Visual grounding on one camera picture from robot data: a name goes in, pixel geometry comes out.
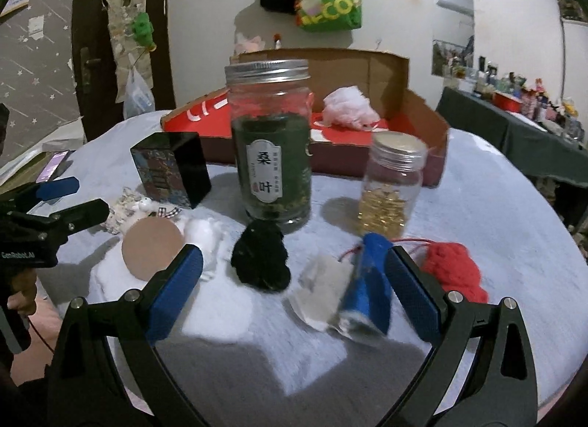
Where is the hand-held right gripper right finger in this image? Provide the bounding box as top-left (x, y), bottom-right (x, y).
top-left (381, 245), bottom-right (539, 427)

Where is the red basin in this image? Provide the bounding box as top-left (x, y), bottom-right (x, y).
top-left (494, 92), bottom-right (522, 111)

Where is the clear plastic bag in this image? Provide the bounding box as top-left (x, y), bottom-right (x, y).
top-left (123, 67), bottom-right (156, 120)

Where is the cardboard box with red lining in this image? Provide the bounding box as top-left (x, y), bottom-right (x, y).
top-left (161, 47), bottom-right (450, 188)

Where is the door handle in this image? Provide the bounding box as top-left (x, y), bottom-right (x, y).
top-left (79, 46), bottom-right (102, 83)

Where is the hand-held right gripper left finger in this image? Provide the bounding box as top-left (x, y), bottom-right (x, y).
top-left (48, 244), bottom-right (205, 427)

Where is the red plush with cord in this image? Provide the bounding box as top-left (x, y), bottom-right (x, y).
top-left (337, 238), bottom-right (490, 303)

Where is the small sheep plush keychain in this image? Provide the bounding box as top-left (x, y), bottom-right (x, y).
top-left (103, 188), bottom-right (182, 235)

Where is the beige hanging organizer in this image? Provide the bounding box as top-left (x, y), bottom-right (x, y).
top-left (102, 0), bottom-right (154, 103)

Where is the green tea leaf jar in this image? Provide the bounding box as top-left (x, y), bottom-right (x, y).
top-left (224, 59), bottom-right (315, 234)

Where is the clear jar of golden capsules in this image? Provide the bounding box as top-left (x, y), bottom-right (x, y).
top-left (357, 132), bottom-right (429, 239)

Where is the dark brown door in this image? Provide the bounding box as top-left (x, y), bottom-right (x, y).
top-left (71, 0), bottom-right (178, 143)

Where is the black plush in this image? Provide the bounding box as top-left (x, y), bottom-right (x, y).
top-left (230, 220), bottom-right (292, 292)

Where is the person's left hand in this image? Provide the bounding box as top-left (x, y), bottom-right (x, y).
top-left (6, 267), bottom-right (38, 317)

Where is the glossy black box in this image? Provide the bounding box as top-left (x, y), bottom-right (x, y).
top-left (130, 132), bottom-right (213, 211)

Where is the shiny pink packet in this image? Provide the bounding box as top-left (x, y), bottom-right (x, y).
top-left (36, 150), bottom-right (76, 182)

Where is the table with green cloth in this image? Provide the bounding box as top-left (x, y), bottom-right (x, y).
top-left (435, 87), bottom-right (588, 189)

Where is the fluffy white plush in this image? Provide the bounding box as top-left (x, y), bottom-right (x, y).
top-left (323, 86), bottom-right (380, 130)

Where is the thin red cable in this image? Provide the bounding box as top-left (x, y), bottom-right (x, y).
top-left (26, 316), bottom-right (58, 356)

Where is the green plush toy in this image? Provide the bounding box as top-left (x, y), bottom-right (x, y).
top-left (132, 12), bottom-right (154, 48)

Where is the blue pouch with white tag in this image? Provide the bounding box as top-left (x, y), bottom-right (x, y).
top-left (288, 232), bottom-right (395, 345)

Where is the round brown powder puff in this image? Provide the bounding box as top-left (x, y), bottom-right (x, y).
top-left (121, 218), bottom-right (184, 281)

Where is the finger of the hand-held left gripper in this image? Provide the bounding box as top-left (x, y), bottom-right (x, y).
top-left (28, 199), bottom-right (110, 246)
top-left (0, 176), bottom-right (80, 216)

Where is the pale pink plush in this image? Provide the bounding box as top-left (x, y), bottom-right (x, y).
top-left (234, 34), bottom-right (267, 55)

